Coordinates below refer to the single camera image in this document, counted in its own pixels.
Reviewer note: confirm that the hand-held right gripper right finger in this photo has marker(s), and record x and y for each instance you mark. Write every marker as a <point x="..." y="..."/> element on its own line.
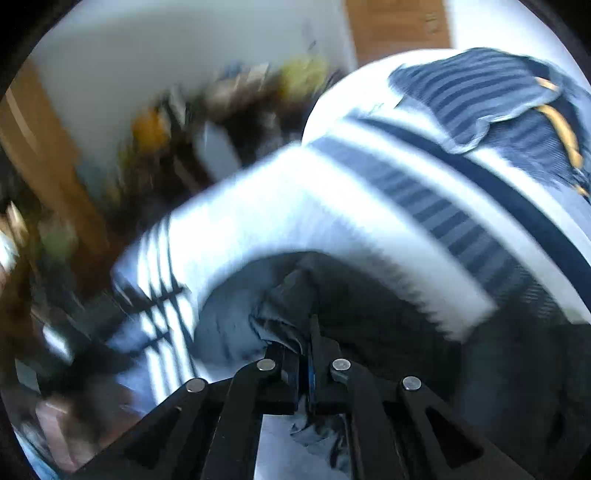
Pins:
<point x="319" y="390"/>

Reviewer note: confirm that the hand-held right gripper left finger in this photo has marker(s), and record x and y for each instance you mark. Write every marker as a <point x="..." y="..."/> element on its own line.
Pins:
<point x="284" y="385"/>

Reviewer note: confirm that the dark blue garment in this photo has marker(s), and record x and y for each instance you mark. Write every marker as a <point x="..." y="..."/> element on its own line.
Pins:
<point x="378" y="318"/>

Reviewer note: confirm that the white blue striped blanket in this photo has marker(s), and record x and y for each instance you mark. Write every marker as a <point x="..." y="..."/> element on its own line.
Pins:
<point x="277" y="207"/>

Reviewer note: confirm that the cluttered dark shelf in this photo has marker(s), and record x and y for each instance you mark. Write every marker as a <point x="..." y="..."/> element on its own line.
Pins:
<point x="184" y="152"/>

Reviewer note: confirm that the yellow object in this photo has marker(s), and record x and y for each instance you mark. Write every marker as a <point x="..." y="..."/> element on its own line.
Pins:
<point x="301" y="76"/>

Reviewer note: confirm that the blue striped garment yellow trim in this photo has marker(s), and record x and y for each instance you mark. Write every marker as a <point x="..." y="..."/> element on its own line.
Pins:
<point x="461" y="87"/>

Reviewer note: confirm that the wooden cabinet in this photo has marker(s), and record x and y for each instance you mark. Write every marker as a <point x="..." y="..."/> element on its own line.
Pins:
<point x="41" y="138"/>

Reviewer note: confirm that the wooden door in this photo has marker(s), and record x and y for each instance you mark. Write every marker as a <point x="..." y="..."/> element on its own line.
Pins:
<point x="392" y="27"/>

